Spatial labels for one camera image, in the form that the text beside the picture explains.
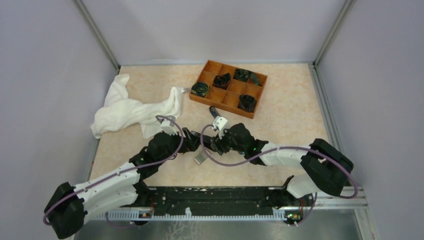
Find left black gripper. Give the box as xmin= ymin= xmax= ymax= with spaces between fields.
xmin=157 ymin=126 xmax=203 ymax=166

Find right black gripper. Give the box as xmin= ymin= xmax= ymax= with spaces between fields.
xmin=211 ymin=127 xmax=247 ymax=156

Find silver staple strip tray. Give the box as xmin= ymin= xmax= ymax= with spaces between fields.
xmin=193 ymin=150 xmax=209 ymax=165

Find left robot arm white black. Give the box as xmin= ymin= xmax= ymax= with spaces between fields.
xmin=43 ymin=127 xmax=200 ymax=239

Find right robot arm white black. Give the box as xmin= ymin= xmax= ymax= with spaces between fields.
xmin=200 ymin=123 xmax=359 ymax=206

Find orange compartment tray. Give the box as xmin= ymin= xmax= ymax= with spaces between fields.
xmin=189 ymin=60 xmax=268 ymax=119

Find white crumpled towel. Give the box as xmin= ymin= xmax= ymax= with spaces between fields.
xmin=90 ymin=74 xmax=188 ymax=139

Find black rolled tape red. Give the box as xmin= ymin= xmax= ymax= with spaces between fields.
xmin=212 ymin=73 xmax=231 ymax=90

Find dark rolled tape green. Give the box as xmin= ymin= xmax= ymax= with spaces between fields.
xmin=190 ymin=81 xmax=210 ymax=98

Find dark rolled tape top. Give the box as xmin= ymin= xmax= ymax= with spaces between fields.
xmin=233 ymin=68 xmax=262 ymax=87

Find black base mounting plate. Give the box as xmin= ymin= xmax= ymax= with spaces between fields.
xmin=129 ymin=186 xmax=313 ymax=217

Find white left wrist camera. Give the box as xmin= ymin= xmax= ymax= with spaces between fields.
xmin=160 ymin=119 xmax=178 ymax=136

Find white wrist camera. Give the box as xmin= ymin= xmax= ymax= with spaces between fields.
xmin=160 ymin=119 xmax=178 ymax=136
xmin=211 ymin=116 xmax=230 ymax=139

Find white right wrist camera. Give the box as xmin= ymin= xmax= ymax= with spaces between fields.
xmin=211 ymin=116 xmax=230 ymax=139

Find aluminium frame rail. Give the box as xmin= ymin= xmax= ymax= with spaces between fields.
xmin=87 ymin=186 xmax=368 ymax=221

